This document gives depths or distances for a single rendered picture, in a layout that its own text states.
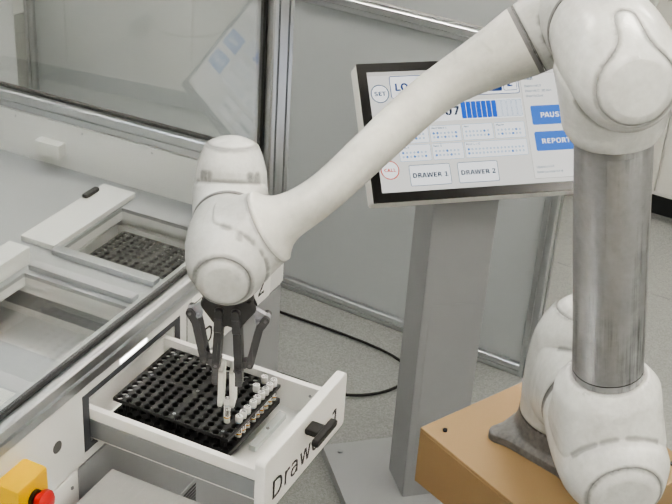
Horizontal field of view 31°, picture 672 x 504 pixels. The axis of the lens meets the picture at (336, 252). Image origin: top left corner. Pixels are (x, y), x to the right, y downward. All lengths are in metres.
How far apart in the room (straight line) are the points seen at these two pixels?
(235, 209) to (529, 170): 1.24
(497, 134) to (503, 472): 0.94
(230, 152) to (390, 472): 1.75
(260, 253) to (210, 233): 0.07
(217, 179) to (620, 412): 0.64
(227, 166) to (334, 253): 2.30
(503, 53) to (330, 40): 2.09
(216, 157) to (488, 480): 0.70
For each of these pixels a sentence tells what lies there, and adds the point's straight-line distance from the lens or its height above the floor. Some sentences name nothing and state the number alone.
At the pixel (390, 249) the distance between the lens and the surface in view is 3.85.
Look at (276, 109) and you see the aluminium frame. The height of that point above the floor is 1.21.
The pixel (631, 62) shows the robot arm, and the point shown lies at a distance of 1.44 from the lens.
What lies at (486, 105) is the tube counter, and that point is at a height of 1.12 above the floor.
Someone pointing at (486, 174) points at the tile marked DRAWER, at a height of 1.00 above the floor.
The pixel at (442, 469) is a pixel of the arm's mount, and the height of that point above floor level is 0.83.
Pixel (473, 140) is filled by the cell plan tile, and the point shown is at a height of 1.06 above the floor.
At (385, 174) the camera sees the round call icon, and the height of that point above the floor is 1.01.
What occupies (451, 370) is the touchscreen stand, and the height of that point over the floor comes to 0.43.
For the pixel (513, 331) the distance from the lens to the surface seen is 3.76.
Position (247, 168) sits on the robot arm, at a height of 1.39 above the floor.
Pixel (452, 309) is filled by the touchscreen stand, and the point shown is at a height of 0.61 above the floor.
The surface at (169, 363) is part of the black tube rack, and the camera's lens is 2.16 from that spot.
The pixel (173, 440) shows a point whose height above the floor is 0.89.
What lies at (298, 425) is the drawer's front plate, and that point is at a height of 0.93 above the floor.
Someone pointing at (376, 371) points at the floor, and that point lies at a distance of 3.75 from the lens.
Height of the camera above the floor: 2.12
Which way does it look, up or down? 29 degrees down
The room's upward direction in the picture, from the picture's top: 4 degrees clockwise
